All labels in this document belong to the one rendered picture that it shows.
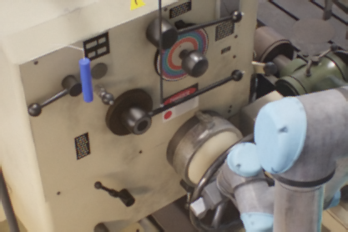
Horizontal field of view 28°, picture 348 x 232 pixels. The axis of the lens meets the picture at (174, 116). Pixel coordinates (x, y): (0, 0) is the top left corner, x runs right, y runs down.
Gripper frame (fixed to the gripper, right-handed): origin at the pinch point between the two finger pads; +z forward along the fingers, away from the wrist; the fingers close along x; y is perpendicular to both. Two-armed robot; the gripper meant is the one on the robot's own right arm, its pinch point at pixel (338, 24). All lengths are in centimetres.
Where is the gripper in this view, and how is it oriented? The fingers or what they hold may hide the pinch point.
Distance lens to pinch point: 252.1
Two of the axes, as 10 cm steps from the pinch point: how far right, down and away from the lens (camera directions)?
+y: -8.9, 3.1, -3.3
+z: 0.0, 7.3, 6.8
